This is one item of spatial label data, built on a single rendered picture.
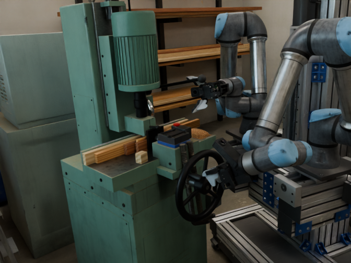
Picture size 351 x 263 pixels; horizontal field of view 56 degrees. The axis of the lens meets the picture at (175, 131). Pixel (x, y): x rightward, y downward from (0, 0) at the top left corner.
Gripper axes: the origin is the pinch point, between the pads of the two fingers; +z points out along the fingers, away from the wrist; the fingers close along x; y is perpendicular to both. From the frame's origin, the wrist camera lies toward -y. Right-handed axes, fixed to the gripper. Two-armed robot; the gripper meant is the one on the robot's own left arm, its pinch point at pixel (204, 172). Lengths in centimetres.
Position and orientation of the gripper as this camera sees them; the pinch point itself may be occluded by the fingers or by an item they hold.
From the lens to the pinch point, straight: 118.7
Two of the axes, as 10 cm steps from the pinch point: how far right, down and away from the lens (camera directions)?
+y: 4.0, 9.1, -0.8
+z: -5.8, 3.2, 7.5
